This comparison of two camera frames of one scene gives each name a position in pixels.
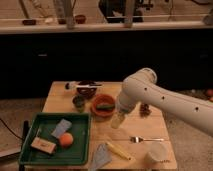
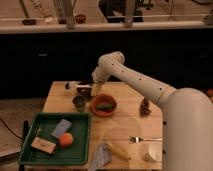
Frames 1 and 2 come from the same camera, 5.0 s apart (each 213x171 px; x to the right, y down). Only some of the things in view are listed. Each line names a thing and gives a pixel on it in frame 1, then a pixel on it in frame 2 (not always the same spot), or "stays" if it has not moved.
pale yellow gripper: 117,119 to 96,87
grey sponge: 61,128 stays
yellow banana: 119,151 stays
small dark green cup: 79,102 stays
